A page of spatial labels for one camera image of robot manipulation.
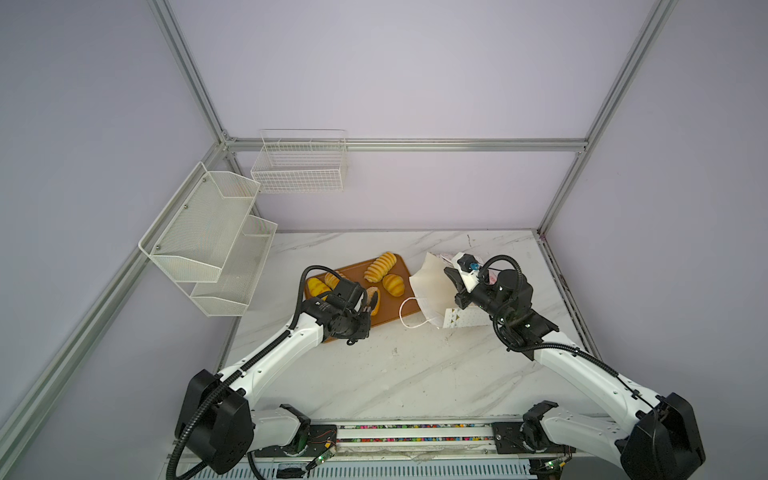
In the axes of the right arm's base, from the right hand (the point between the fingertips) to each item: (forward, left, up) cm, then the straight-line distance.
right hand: (446, 267), depth 75 cm
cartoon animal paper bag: (+2, +1, -16) cm, 16 cm away
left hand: (-10, +23, -16) cm, 29 cm away
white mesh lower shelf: (-7, +55, -3) cm, 56 cm away
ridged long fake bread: (+18, +19, -22) cm, 34 cm away
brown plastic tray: (+1, +15, -22) cm, 27 cm away
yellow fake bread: (+10, +14, -22) cm, 28 cm away
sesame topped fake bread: (+5, +22, -20) cm, 30 cm away
